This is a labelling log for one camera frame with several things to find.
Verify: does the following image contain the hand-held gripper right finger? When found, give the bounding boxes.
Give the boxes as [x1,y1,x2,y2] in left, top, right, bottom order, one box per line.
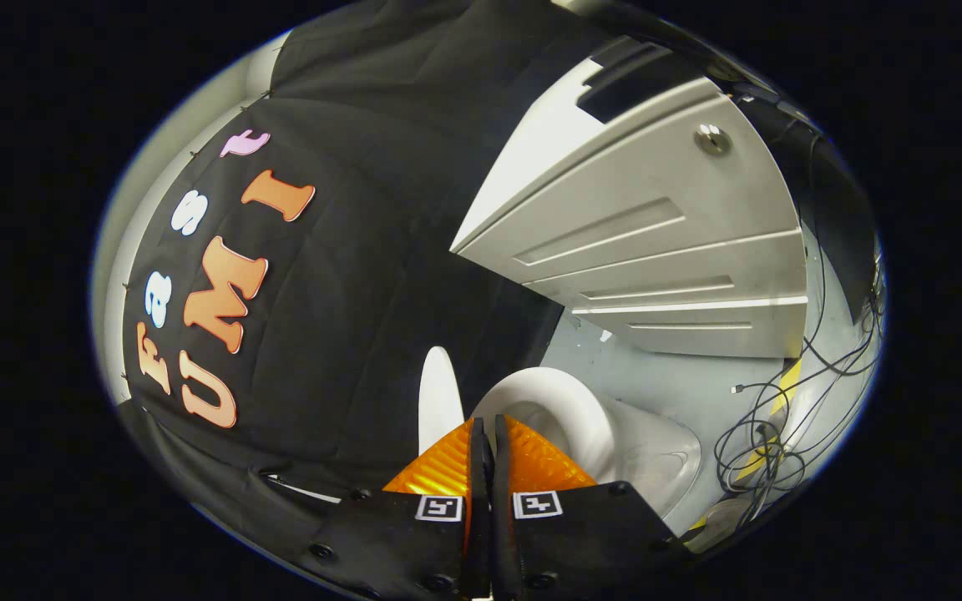
[491,414,696,600]

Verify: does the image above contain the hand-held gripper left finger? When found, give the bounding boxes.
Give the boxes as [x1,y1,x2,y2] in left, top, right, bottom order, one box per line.
[308,417,495,600]

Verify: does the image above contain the white toilet lid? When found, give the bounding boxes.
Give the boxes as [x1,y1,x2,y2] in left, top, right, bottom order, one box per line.
[418,346,467,457]

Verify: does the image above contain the white toilet bowl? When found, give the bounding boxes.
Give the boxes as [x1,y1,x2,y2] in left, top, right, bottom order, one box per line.
[471,366,704,523]

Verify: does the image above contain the yellow floor tape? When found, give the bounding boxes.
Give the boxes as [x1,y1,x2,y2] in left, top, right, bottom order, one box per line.
[732,357,803,487]

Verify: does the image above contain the black backdrop cloth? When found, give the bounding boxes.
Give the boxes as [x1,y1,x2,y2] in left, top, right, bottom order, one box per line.
[114,0,879,577]

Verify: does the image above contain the white drawer cabinet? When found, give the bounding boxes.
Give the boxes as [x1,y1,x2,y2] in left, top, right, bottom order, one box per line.
[450,37,809,360]

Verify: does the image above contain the black floor cable bundle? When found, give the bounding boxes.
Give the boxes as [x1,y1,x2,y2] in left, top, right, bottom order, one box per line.
[713,200,886,523]

